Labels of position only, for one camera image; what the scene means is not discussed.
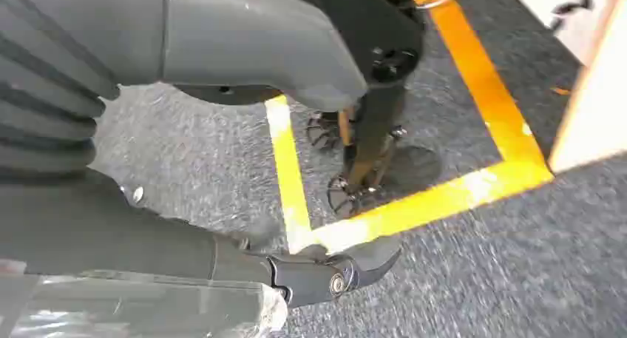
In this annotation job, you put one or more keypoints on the black robot leg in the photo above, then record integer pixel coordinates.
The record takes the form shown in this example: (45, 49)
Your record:
(377, 42)

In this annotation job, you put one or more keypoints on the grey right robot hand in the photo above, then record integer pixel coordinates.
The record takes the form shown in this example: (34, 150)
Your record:
(245, 37)

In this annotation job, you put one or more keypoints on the small orange tape scrap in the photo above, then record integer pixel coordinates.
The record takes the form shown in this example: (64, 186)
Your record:
(561, 91)

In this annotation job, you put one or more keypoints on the ribbed grey right arm sleeve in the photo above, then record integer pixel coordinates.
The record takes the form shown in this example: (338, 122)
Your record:
(44, 110)

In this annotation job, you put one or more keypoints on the pale panel with wooden edge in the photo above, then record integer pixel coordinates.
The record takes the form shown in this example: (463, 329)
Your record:
(595, 110)

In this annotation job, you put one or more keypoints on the small black object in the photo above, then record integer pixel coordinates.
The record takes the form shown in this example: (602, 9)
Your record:
(570, 6)

